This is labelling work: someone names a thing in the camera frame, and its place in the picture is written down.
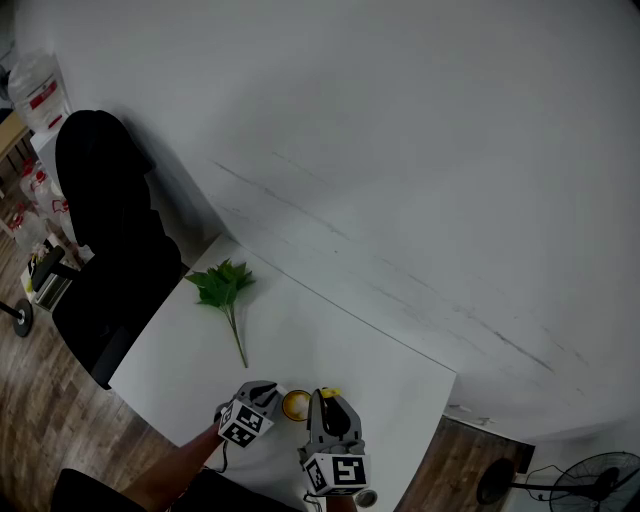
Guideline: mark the large clear water bottle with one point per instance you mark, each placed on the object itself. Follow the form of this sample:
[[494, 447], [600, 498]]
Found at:
[[35, 85]]

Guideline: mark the person's black clothing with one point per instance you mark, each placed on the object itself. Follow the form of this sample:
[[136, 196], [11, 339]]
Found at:
[[90, 495]]

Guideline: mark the white storage box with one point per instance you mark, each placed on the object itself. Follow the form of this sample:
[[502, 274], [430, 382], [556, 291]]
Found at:
[[47, 292]]

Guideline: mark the green artificial leaf sprig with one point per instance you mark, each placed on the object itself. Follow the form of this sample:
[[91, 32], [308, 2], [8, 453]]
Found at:
[[220, 285]]

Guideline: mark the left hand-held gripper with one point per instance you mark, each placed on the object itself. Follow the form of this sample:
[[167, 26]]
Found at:
[[245, 425]]

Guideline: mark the person's left forearm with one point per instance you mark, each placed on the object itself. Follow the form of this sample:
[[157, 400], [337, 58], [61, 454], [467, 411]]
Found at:
[[170, 470]]

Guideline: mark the black stanchion post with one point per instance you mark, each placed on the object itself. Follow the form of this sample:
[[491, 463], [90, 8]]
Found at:
[[22, 320]]

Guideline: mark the person's right forearm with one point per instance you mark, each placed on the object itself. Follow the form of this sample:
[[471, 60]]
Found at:
[[342, 504]]

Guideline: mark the clear glass cup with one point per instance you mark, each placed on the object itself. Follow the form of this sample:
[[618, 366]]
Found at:
[[284, 406]]

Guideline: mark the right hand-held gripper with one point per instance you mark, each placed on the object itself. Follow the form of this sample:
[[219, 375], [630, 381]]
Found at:
[[340, 472]]

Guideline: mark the black pedestal fan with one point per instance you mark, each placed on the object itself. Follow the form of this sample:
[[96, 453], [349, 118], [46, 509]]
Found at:
[[595, 487]]

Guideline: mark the white table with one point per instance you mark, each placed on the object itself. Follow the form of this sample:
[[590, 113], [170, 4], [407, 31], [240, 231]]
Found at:
[[325, 340]]

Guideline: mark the black office chair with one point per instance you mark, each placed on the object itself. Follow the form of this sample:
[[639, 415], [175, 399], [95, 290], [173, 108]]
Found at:
[[110, 310]]

